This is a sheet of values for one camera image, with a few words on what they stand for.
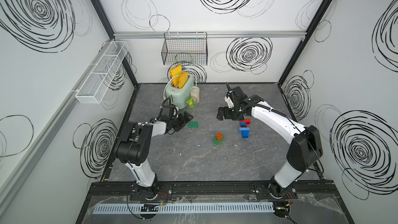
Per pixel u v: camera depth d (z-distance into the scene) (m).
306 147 0.45
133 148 0.48
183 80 0.94
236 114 0.71
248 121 0.95
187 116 0.88
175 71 0.99
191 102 1.02
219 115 0.76
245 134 0.94
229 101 0.70
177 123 0.87
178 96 0.94
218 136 0.83
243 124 0.94
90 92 0.71
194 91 1.03
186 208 0.96
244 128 0.93
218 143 0.87
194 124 0.96
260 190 0.74
